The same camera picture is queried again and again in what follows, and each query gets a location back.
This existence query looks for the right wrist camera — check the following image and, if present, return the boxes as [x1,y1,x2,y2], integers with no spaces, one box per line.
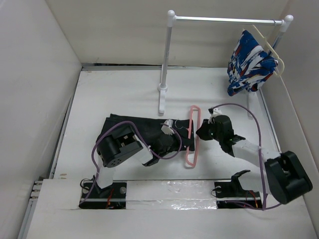
[208,107,223,120]

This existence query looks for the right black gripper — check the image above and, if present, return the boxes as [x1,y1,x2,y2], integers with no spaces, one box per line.
[195,119,223,142]

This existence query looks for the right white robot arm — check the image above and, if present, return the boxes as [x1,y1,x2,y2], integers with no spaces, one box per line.
[196,115,313,205]

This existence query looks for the cream plastic hanger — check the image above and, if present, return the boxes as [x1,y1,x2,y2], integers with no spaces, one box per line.
[252,25,285,77]

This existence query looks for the blue white patterned garment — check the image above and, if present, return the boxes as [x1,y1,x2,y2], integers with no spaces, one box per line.
[227,30,279,96]

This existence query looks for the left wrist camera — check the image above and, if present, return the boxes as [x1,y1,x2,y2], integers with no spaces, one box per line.
[161,119,174,135]

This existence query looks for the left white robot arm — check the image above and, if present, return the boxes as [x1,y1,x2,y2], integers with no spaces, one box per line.
[92,121,182,198]

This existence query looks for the white metal clothes rack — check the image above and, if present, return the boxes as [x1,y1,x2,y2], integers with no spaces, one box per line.
[158,10,294,115]

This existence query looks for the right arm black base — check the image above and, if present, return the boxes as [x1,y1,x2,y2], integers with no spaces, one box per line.
[210,170,262,209]

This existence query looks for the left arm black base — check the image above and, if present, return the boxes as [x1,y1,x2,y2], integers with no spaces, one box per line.
[79,180,127,210]

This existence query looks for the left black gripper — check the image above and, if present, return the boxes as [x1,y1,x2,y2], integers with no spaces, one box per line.
[158,129,192,159]

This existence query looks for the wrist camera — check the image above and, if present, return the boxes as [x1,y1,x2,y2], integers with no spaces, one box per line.
[161,119,174,135]
[208,107,223,120]

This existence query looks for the black trousers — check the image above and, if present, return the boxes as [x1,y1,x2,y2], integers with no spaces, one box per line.
[98,114,194,151]

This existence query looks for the pink plastic hanger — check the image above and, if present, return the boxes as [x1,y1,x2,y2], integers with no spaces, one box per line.
[185,105,201,169]

